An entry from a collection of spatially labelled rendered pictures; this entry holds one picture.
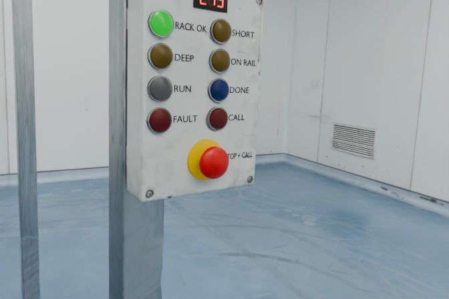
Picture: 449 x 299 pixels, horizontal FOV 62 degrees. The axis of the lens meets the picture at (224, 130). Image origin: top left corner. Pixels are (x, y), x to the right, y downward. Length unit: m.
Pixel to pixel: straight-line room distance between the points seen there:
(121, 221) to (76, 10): 3.42
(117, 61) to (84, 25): 3.35
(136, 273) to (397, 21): 3.57
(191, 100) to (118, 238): 0.22
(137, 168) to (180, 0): 0.20
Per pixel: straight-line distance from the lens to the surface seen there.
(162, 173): 0.45
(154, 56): 0.42
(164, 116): 0.43
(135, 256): 0.55
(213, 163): 0.45
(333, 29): 4.40
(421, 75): 3.68
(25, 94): 1.57
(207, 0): 0.47
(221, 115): 0.47
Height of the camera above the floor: 1.01
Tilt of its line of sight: 8 degrees down
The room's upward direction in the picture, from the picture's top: 2 degrees clockwise
